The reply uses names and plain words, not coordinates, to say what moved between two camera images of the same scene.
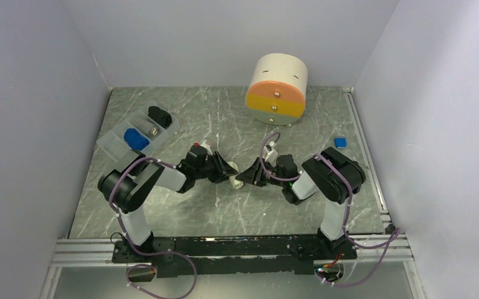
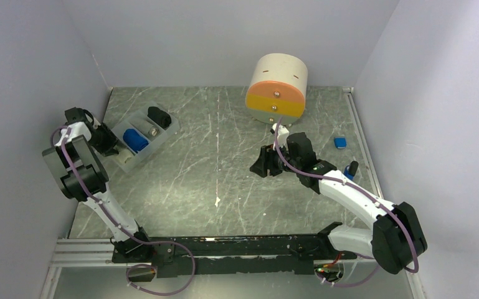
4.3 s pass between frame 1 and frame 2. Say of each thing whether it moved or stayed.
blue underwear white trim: stayed
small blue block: stayed
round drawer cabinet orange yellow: stayed
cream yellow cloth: moved
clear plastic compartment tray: stayed
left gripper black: moved
